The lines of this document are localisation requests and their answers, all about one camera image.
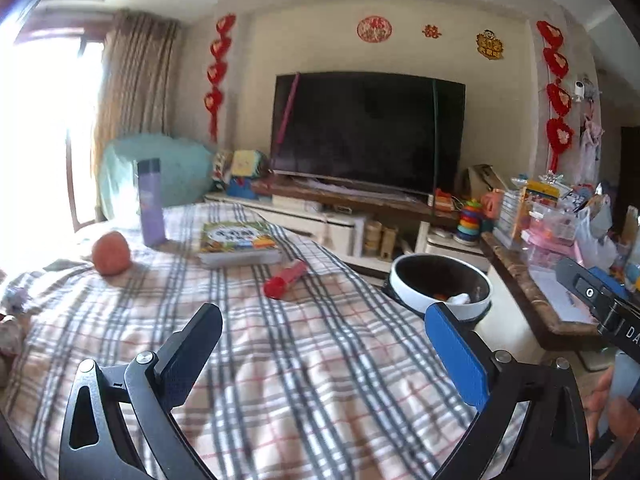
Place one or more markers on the black television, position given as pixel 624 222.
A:
pixel 365 130

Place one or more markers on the purple thermos bottle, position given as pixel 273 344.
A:
pixel 151 205

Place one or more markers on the pink stick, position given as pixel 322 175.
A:
pixel 286 115

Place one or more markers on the clear plastic bag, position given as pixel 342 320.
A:
pixel 597 240

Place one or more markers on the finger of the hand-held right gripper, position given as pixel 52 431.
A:
pixel 612 284
pixel 585 290

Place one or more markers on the brown marble counter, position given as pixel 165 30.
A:
pixel 520 285

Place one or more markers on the red heart hanging decoration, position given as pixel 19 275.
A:
pixel 557 95
pixel 220 75

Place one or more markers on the white bin with black bag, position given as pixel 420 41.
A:
pixel 435 280

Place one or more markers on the pale hanging cloth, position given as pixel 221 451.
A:
pixel 592 130

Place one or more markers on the red tube package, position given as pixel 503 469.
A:
pixel 285 280

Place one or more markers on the cardboard box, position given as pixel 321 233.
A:
pixel 485 180

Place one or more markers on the white paper sheet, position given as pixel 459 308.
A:
pixel 560 295

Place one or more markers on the sliding glass door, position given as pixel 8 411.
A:
pixel 50 135

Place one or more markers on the white security camera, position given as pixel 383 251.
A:
pixel 581 90

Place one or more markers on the gold wall sticker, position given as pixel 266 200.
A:
pixel 489 45

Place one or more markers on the yellow box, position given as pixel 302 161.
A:
pixel 542 195

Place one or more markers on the white set-top box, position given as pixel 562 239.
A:
pixel 342 208

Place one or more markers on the pink clear plastic box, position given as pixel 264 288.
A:
pixel 550 237

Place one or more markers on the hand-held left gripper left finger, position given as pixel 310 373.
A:
pixel 187 355

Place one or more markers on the blue toy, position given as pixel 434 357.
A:
pixel 241 187

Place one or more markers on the yellow green toy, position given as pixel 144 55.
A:
pixel 250 164

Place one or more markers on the colourful children's book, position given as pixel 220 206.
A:
pixel 237 240

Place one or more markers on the round wooden stacking toy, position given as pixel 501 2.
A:
pixel 373 238

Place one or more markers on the white television cabinet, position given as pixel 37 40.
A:
pixel 310 220

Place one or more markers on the wooden tower toy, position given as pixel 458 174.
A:
pixel 390 243

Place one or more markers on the teal cushion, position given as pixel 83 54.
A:
pixel 165 170

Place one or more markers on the round red wall sticker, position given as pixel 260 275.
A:
pixel 374 29

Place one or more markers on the orange ball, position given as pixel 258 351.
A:
pixel 111 254

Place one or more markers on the clear plastic container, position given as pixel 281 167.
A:
pixel 507 220

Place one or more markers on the person's right hand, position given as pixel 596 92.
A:
pixel 600 405

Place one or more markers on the ferris wheel toy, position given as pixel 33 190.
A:
pixel 222 167

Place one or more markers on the beige patterned curtain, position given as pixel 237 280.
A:
pixel 135 90

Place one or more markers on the small red character sticker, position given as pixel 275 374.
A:
pixel 431 31

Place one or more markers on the pink pig toy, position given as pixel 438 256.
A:
pixel 492 206

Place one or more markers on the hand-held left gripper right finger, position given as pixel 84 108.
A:
pixel 457 357

